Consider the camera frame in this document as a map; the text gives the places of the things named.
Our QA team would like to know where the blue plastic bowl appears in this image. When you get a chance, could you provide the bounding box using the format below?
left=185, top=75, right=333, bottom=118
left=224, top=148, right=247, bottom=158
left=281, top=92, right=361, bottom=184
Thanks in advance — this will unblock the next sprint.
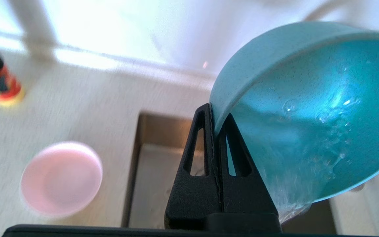
left=209, top=21, right=379, bottom=203

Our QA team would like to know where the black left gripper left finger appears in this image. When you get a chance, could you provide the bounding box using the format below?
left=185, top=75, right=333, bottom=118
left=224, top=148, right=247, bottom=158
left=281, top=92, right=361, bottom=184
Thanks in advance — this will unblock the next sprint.
left=165, top=103, right=223, bottom=230

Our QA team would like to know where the pink plastic bowl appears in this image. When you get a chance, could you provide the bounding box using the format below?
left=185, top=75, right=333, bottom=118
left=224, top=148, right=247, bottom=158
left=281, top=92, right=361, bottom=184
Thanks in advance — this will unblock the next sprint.
left=21, top=142, right=103, bottom=218

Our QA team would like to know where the stainless steel sink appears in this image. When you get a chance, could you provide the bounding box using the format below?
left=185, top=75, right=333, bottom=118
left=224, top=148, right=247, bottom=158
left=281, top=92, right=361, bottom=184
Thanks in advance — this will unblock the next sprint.
left=122, top=112, right=336, bottom=228

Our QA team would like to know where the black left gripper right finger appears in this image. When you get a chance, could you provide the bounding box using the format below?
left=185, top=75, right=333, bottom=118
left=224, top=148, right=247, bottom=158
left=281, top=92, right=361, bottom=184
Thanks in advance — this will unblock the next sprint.
left=215, top=113, right=282, bottom=231

